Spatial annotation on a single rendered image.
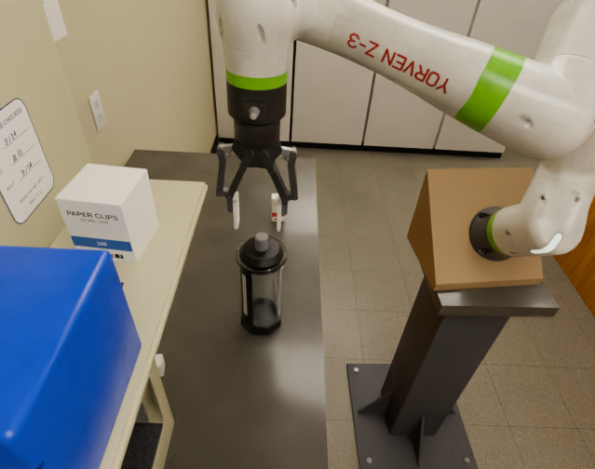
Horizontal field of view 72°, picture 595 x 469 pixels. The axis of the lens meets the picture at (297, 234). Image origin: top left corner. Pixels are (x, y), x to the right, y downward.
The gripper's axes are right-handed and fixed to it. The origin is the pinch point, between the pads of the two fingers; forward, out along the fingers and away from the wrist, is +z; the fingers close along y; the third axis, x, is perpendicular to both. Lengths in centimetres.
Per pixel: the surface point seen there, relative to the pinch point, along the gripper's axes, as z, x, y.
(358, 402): 125, 28, 42
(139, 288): -24.2, -41.1, -5.6
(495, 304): 32, 8, 62
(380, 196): 125, 190, 76
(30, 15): -40, -28, -15
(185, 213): -24.3, -31.5, -4.1
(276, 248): 8.5, -0.1, 3.7
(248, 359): 32.6, -11.0, -1.4
